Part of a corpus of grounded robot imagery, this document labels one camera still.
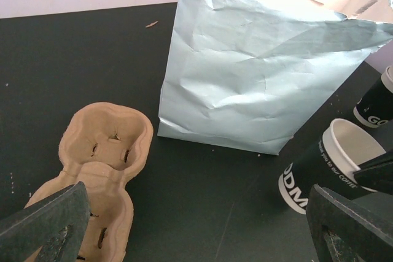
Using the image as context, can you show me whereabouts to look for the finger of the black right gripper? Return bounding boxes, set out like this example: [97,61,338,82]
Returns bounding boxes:
[354,151,392,189]

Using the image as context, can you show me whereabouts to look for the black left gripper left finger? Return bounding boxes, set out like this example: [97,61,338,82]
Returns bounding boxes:
[1,182,90,261]

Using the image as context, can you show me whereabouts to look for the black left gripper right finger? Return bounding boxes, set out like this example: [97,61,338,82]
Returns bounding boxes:
[306,185,392,261]

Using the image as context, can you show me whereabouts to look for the black paper cup from stack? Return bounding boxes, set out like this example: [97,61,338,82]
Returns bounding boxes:
[278,118,386,215]

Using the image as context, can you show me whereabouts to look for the stack of white paper cups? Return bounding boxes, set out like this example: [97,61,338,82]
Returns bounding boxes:
[353,66,392,128]

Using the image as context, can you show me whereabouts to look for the light blue paper bag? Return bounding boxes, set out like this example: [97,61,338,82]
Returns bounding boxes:
[158,0,392,155]

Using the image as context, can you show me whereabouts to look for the small brown debris strip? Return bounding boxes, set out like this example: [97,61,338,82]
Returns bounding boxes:
[145,21,158,28]

